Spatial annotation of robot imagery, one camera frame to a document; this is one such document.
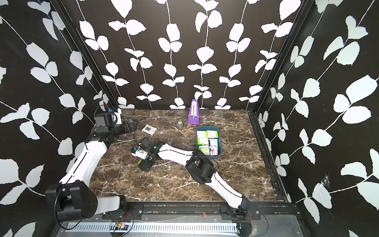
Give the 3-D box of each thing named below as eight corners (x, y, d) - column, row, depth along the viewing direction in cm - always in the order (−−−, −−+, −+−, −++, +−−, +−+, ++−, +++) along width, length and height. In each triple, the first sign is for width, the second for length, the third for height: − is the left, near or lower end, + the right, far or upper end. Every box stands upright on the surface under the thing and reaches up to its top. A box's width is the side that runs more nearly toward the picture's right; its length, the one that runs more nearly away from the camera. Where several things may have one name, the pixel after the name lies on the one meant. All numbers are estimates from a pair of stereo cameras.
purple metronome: (188, 124, 114) (188, 107, 100) (188, 116, 120) (188, 98, 105) (198, 124, 114) (199, 107, 100) (198, 116, 120) (199, 99, 106)
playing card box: (142, 131, 109) (141, 129, 108) (148, 125, 113) (147, 123, 111) (151, 135, 107) (151, 134, 105) (157, 129, 111) (156, 127, 109)
